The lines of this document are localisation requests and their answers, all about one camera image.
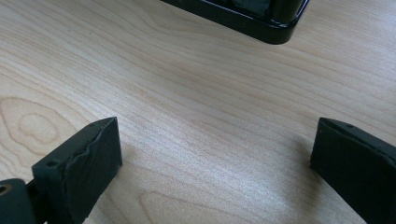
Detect red and black shoe rack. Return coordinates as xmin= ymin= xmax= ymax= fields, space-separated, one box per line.
xmin=160 ymin=0 xmax=311 ymax=45

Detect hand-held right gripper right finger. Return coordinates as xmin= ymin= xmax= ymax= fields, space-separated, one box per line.
xmin=309 ymin=117 xmax=396 ymax=224

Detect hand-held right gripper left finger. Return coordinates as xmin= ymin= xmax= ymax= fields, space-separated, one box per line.
xmin=31 ymin=117 xmax=123 ymax=224

